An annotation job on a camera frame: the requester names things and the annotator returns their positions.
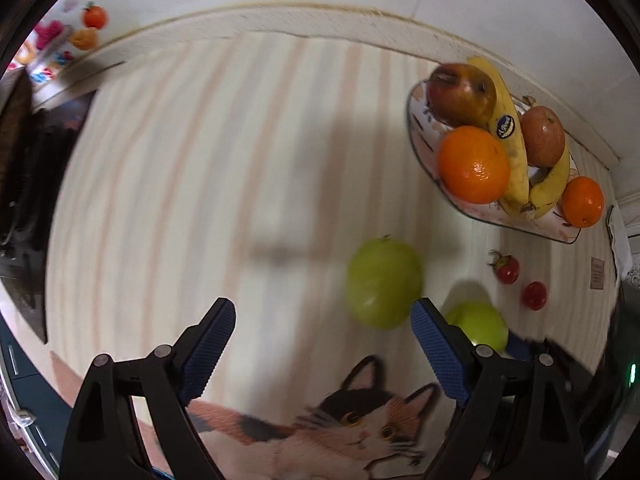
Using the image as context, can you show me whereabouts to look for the yellow banana bunch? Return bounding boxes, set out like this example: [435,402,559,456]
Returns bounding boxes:
[467,56,572,221]

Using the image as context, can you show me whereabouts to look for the large orange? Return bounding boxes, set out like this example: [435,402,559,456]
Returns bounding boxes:
[438,125,512,205]

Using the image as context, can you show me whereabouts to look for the striped cat print mat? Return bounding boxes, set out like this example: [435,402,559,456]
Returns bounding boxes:
[45,30,621,480]

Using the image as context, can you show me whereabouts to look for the green apple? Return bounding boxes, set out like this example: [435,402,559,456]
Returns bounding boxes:
[346,234,425,331]
[444,301,510,353]

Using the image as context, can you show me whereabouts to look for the white folded cloth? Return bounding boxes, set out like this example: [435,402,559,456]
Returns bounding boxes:
[606,204,640,288]

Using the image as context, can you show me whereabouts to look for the colourful wall stickers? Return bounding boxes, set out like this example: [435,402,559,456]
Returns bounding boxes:
[10,0,108,86]

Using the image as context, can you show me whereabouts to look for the small orange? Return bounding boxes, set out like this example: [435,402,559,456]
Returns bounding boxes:
[560,176,606,229]

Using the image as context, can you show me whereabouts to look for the red cherry tomato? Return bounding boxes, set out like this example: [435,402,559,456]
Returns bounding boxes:
[522,281,547,311]

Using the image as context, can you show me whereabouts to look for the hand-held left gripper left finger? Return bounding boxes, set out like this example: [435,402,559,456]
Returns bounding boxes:
[59,297,237,480]

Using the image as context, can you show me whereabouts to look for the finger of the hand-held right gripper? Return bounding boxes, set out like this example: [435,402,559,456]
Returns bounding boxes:
[506,334,556,362]

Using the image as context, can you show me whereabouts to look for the blue kitchen cabinet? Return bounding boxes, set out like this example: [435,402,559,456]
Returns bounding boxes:
[0,320,76,466]

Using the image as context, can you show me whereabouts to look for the cherry tomato with stem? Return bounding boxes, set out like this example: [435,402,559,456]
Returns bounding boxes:
[487,250,521,285]

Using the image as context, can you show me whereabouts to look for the dark red apple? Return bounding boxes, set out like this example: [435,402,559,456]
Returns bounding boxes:
[426,62,498,128]

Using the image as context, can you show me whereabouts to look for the oval patterned ceramic plate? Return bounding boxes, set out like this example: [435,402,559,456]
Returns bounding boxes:
[405,80,583,246]

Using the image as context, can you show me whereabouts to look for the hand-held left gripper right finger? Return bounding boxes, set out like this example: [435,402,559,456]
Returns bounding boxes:
[410,297,586,480]

